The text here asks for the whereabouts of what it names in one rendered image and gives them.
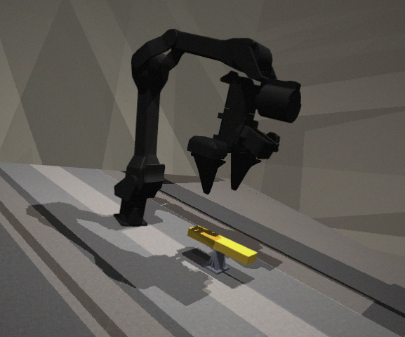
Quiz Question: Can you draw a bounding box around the yellow rectangular bar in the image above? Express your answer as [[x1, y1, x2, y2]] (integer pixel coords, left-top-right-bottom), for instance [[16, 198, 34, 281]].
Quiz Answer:
[[187, 225, 258, 265]]

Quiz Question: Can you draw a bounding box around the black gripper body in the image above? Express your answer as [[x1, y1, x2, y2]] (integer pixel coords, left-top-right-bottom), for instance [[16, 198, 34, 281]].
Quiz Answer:
[[187, 108, 256, 160]]

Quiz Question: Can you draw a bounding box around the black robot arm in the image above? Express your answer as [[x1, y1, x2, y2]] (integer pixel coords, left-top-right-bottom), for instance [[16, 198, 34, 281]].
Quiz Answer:
[[114, 29, 301, 227]]

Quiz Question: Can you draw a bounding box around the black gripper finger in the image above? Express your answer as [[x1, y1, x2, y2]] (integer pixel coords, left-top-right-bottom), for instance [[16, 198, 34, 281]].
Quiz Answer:
[[231, 153, 261, 191], [191, 152, 226, 194]]

